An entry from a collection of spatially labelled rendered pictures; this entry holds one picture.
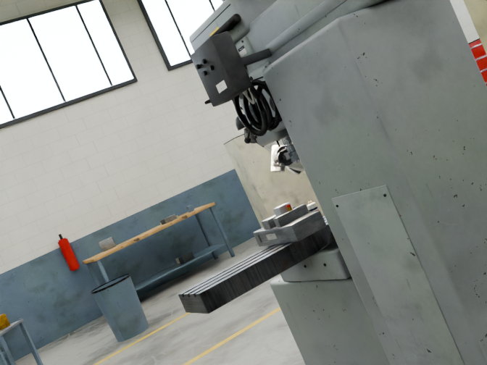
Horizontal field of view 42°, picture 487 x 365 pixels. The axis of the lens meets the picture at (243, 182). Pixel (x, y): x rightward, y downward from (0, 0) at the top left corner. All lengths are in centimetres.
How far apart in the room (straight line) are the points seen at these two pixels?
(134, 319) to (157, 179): 368
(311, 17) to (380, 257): 82
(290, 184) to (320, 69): 695
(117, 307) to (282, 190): 296
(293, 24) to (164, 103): 859
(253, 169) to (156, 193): 221
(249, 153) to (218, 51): 660
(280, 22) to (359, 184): 65
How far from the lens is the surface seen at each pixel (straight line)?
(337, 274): 254
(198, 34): 281
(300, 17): 224
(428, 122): 201
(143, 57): 1093
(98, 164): 1025
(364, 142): 199
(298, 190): 897
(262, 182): 880
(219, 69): 225
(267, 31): 242
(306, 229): 254
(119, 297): 723
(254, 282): 245
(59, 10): 1079
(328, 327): 281
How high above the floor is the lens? 130
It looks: 2 degrees down
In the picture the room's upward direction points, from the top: 24 degrees counter-clockwise
